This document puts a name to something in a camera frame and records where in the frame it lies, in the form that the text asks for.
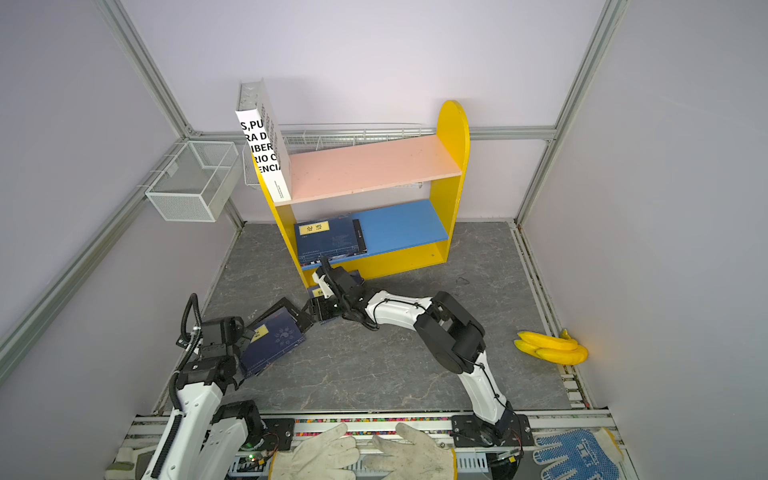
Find blue bottom book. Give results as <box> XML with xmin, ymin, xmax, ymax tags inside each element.
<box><xmin>294</xmin><ymin>216</ymin><xmax>367</xmax><ymax>266</ymax></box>

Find white book black lettering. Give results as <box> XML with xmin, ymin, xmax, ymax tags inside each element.
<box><xmin>236</xmin><ymin>80</ymin><xmax>292</xmax><ymax>204</ymax></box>

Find black folder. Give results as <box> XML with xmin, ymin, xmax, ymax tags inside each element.
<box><xmin>248</xmin><ymin>297</ymin><xmax>315</xmax><ymax>333</ymax></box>

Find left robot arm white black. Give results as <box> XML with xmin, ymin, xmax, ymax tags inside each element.
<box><xmin>142</xmin><ymin>293</ymin><xmax>266</xmax><ymax>479</ymax></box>

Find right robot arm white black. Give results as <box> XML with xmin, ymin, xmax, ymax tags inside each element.
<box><xmin>313</xmin><ymin>257</ymin><xmax>518</xmax><ymax>447</ymax></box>

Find dark blue book left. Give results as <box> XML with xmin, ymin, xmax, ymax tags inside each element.
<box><xmin>241</xmin><ymin>311</ymin><xmax>305</xmax><ymax>378</ymax></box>

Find yellow shelf pink blue boards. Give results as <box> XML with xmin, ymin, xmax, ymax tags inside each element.
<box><xmin>264</xmin><ymin>100</ymin><xmax>471</xmax><ymax>287</ymax></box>

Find white work glove centre left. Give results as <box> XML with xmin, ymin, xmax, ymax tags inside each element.
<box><xmin>268</xmin><ymin>423</ymin><xmax>361</xmax><ymax>480</ymax></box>

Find white work glove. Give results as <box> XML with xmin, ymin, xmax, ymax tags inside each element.
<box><xmin>362</xmin><ymin>422</ymin><xmax>458</xmax><ymax>480</ymax></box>
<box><xmin>268</xmin><ymin>423</ymin><xmax>361</xmax><ymax>480</ymax></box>

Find white glove far left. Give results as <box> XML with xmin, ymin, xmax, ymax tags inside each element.
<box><xmin>104</xmin><ymin>447</ymin><xmax>156</xmax><ymax>480</ymax></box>

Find white mesh basket left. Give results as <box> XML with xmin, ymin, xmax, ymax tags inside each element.
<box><xmin>145</xmin><ymin>141</ymin><xmax>242</xmax><ymax>223</ymax></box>

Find white work glove centre right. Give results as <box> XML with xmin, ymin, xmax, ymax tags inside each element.
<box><xmin>362</xmin><ymin>422</ymin><xmax>458</xmax><ymax>480</ymax></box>

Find yellow bananas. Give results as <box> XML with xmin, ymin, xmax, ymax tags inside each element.
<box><xmin>514</xmin><ymin>330</ymin><xmax>589</xmax><ymax>366</ymax></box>

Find blue dotted glove right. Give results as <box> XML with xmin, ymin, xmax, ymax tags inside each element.
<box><xmin>532</xmin><ymin>428</ymin><xmax>623</xmax><ymax>480</ymax></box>

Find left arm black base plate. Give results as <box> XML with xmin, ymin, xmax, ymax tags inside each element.
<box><xmin>241</xmin><ymin>417</ymin><xmax>296</xmax><ymax>452</ymax></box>

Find white wire rack rear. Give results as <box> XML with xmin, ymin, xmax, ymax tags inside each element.
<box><xmin>242</xmin><ymin>122</ymin><xmax>438</xmax><ymax>188</ymax></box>

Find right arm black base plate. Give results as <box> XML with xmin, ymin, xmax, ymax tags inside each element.
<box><xmin>450</xmin><ymin>412</ymin><xmax>534</xmax><ymax>448</ymax></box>

